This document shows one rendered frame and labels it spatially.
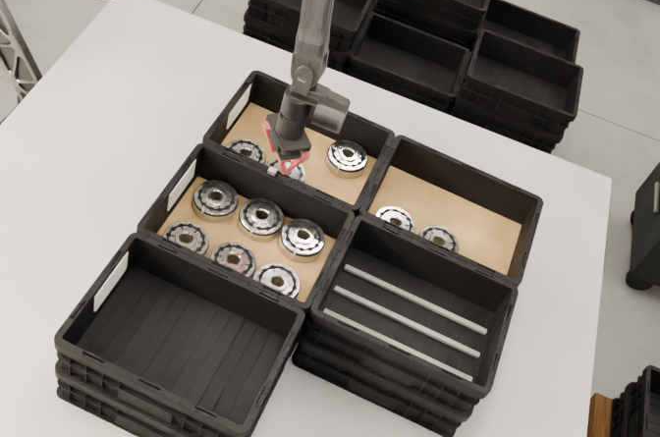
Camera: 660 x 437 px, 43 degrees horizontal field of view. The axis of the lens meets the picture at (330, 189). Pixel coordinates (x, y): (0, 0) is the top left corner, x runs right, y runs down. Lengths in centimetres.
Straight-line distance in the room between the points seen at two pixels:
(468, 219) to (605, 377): 117
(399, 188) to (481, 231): 23
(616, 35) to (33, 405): 356
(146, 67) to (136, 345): 97
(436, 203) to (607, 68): 236
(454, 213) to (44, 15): 213
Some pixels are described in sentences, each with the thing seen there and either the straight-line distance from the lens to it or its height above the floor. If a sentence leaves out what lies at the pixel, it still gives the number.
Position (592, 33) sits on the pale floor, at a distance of 456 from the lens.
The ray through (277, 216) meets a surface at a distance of 195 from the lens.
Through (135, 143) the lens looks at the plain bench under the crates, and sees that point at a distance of 226.
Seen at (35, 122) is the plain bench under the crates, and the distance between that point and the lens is 230.
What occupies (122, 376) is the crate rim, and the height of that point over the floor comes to 93.
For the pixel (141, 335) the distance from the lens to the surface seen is 177.
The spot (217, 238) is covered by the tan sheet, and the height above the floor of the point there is 83.
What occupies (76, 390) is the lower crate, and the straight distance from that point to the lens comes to 179.
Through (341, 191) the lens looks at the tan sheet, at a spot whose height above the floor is 83.
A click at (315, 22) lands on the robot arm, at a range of 158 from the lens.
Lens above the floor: 236
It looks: 48 degrees down
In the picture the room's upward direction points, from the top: 20 degrees clockwise
